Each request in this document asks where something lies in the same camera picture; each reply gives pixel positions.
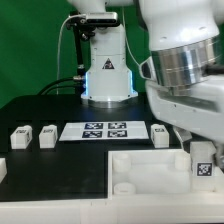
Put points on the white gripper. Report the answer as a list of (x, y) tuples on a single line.
[(201, 113)]

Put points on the white square tabletop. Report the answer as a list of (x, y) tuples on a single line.
[(153, 172)]

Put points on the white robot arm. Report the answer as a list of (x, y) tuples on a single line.
[(186, 85)]

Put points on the white sheet with tags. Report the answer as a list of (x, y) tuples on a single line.
[(113, 130)]

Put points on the white left fence piece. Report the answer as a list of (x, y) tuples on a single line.
[(3, 169)]

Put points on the white front rail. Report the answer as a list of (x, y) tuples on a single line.
[(192, 209)]

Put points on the black camera stand pole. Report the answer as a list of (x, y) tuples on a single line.
[(80, 64)]

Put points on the black camera on stand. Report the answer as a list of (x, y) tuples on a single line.
[(100, 19)]

